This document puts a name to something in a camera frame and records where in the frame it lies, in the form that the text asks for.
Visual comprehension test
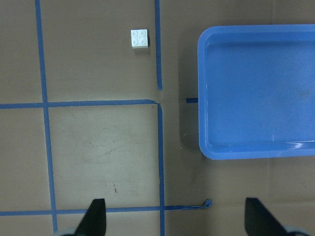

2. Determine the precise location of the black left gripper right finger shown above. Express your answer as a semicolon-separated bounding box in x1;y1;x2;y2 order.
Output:
245;197;287;236

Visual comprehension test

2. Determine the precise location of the blue plastic tray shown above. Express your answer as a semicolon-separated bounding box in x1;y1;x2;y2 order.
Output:
197;24;315;160

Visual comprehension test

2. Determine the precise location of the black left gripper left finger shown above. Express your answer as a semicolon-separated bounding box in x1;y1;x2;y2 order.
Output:
74;199;106;236

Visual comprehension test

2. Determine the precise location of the small white square block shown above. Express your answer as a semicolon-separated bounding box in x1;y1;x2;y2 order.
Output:
130;29;150;49

